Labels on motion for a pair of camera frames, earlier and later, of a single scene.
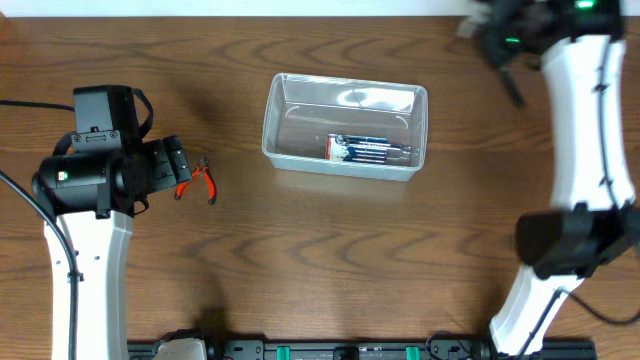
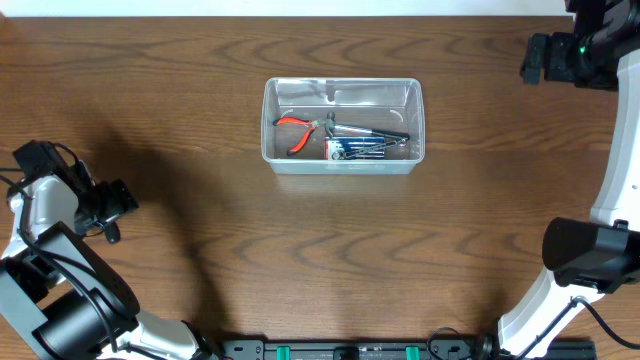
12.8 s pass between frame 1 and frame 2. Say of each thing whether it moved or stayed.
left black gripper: moved
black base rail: stayed
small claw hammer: moved
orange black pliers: moved
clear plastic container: stayed
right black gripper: moved
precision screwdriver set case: moved
